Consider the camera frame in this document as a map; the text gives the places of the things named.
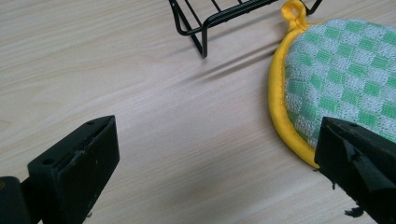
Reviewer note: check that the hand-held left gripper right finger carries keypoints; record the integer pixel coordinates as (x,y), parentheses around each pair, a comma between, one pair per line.
(361,161)

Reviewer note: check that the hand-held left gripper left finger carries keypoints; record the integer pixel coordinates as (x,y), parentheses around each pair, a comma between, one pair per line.
(74,174)

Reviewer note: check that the green checked pot holder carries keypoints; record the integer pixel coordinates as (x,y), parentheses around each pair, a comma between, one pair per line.
(339,77)

